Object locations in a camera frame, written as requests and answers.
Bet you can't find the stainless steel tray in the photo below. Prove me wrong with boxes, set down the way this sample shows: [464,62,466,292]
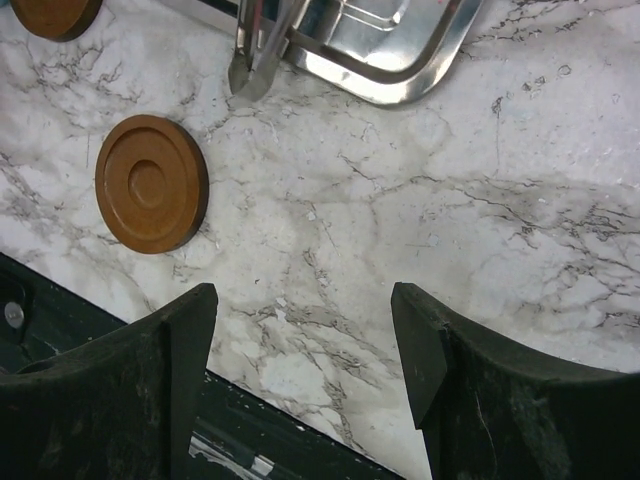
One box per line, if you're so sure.
[199,0,485,107]

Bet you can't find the black mounting rail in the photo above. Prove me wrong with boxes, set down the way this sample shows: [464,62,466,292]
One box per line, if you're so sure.
[1,257,393,479]

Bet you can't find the metal tongs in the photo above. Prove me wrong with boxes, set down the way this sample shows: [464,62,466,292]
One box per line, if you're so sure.
[227,0,308,102]

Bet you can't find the brown wooden coaster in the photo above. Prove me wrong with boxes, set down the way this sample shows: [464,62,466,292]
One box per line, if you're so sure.
[9,0,103,42]
[95,114,209,254]

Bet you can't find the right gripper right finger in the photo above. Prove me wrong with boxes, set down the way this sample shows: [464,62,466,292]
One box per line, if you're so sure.
[391,283,639,479]

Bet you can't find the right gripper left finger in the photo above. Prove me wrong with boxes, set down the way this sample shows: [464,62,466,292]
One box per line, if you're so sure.
[1,283,218,479]

